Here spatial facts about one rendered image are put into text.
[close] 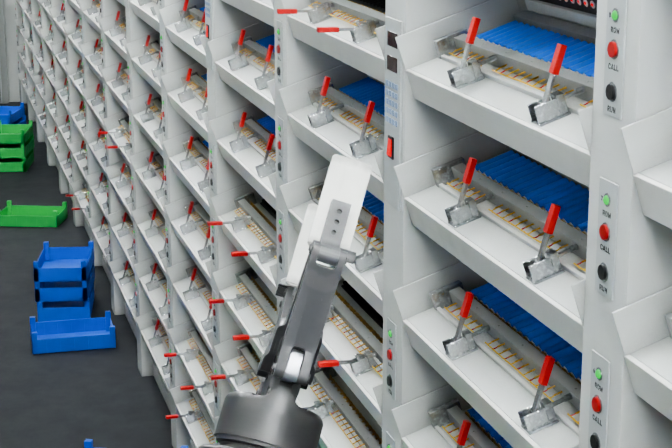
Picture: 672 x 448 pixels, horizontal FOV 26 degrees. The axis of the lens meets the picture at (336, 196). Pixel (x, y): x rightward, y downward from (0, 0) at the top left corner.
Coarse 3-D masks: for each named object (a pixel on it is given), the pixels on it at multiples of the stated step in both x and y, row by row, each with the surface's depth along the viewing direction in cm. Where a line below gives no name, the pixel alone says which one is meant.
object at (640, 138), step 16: (624, 128) 142; (640, 128) 143; (656, 128) 143; (640, 144) 143; (656, 144) 143; (640, 160) 143; (656, 160) 144; (640, 176) 143; (656, 176) 141; (640, 192) 144; (656, 192) 140; (656, 208) 141
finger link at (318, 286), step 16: (336, 256) 100; (304, 272) 101; (320, 272) 100; (336, 272) 100; (304, 288) 100; (320, 288) 100; (336, 288) 101; (304, 304) 101; (320, 304) 101; (304, 320) 101; (320, 320) 101; (288, 336) 101; (304, 336) 101; (320, 336) 101; (288, 352) 101; (304, 352) 102; (272, 368) 101; (304, 368) 101; (304, 384) 101
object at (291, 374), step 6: (294, 354) 101; (300, 354) 101; (288, 360) 101; (294, 360) 101; (300, 360) 101; (288, 366) 101; (294, 366) 101; (300, 366) 101; (288, 372) 101; (294, 372) 101; (282, 378) 103; (288, 378) 101; (294, 378) 101
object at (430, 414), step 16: (448, 384) 223; (416, 400) 222; (432, 400) 222; (448, 400) 223; (464, 400) 224; (400, 416) 221; (416, 416) 222; (432, 416) 221; (448, 416) 222; (464, 416) 217; (480, 416) 217; (400, 432) 222; (416, 432) 222; (432, 432) 221; (448, 432) 217; (464, 432) 204; (480, 432) 211; (496, 432) 211
